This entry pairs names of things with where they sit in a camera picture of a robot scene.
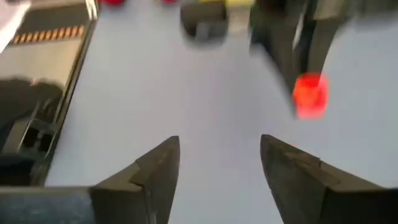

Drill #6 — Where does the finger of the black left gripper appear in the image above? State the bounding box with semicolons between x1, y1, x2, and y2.
248;5;301;119
306;15;348;77

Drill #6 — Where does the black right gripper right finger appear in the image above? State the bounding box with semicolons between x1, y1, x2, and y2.
259;133;398;224

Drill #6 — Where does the orange black hazard tape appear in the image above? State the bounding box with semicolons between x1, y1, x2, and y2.
12;25;85;45

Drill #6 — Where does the red cap toy mushroom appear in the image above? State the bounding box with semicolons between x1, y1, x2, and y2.
292;72;330;121

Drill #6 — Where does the white floor object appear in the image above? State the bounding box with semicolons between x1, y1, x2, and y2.
0;0;32;52

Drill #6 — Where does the silver metal bracket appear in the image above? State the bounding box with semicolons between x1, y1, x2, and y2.
84;0;100;22

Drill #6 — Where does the yellow-green plastic basket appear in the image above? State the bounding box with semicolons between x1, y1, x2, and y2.
198;0;256;7

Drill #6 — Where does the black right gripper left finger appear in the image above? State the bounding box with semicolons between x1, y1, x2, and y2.
89;135;181;224

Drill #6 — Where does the table-level camera mount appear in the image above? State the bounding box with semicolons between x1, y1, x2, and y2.
0;77;65;162

